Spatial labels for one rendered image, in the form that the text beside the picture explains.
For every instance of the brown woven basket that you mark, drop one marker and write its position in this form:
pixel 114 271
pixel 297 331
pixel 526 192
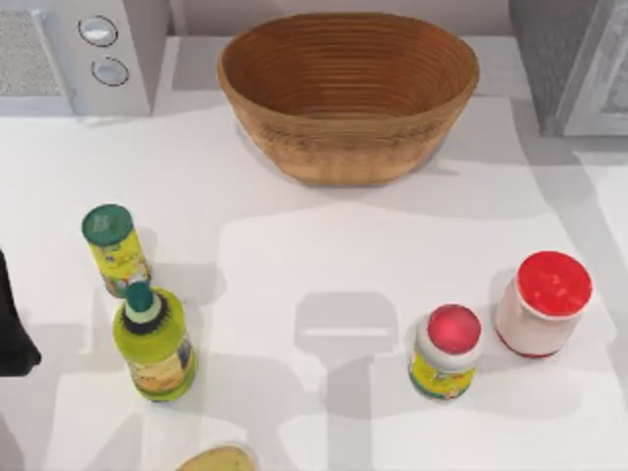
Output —
pixel 343 98

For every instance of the yellow jar with red lid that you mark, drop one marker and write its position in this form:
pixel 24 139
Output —
pixel 444 365

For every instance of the green bottle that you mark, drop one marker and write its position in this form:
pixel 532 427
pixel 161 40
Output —
pixel 157 353

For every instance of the yellow can with green lid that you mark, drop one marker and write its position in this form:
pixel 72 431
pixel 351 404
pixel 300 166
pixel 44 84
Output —
pixel 118 255

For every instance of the white jar with red lid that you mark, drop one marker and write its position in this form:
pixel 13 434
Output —
pixel 539 314

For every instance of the bread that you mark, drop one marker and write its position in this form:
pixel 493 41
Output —
pixel 221 458

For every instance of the microwave knob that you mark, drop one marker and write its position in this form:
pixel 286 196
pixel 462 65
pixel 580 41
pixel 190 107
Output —
pixel 110 71
pixel 97 30

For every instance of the pale microwave oven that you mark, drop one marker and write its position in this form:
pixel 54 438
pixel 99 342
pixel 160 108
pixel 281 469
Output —
pixel 73 54

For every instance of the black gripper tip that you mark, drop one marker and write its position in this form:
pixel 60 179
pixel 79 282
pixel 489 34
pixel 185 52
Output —
pixel 12 333

